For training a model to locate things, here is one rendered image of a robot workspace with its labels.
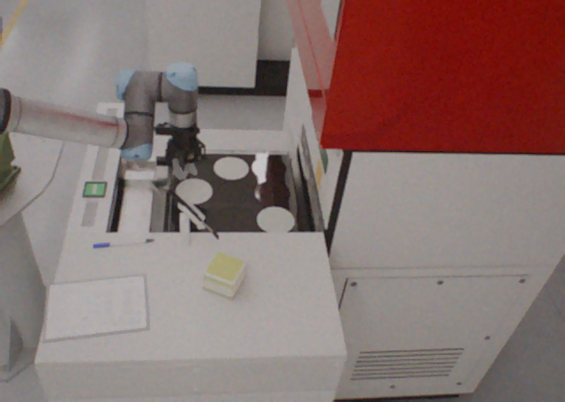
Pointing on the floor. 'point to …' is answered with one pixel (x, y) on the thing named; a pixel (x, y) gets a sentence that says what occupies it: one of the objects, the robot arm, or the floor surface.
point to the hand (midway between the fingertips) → (180, 174)
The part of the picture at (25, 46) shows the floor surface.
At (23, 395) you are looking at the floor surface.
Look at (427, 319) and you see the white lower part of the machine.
